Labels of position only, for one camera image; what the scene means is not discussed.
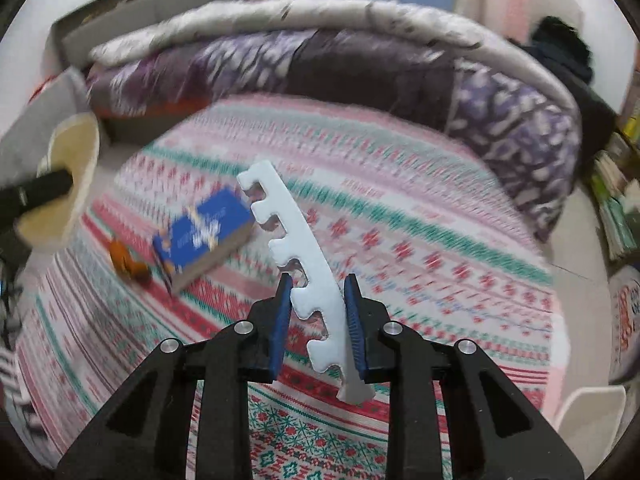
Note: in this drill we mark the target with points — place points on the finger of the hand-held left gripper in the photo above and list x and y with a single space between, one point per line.
40 187

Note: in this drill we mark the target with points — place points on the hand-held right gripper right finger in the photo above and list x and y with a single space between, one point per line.
352 325

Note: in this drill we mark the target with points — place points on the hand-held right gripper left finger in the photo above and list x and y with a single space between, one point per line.
282 320

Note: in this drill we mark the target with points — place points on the beige round container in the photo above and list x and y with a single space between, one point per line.
75 150

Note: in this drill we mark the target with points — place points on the white notched foam strip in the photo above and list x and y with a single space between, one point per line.
305 260

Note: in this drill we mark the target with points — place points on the white plastic trash bin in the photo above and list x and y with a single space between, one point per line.
595 425

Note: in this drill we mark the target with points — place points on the grey pillow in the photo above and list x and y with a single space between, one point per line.
35 115

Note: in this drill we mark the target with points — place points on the small orange brown toy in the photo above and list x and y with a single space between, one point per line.
122 257

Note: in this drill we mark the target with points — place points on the blue book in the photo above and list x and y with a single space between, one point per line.
200 235

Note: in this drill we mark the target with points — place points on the patterned pink bed sheet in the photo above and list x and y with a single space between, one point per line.
400 210

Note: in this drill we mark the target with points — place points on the grey bed headboard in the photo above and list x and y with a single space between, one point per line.
140 15

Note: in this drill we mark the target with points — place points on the purple grey patterned quilt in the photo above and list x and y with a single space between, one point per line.
350 60

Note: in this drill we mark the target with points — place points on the blue white cardboard box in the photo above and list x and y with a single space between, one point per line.
627 310

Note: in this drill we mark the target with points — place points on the pile of green paper books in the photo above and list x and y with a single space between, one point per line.
617 200

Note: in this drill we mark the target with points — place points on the wooden bookshelf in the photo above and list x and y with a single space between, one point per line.
607 160

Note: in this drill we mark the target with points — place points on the black cabinet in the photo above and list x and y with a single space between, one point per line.
595 115

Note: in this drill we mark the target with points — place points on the row of upright books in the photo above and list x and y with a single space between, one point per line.
632 127

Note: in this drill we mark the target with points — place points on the pile of dark clothes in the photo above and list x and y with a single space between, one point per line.
555 45

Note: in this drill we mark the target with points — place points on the white cabinet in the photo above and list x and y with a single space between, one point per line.
530 5

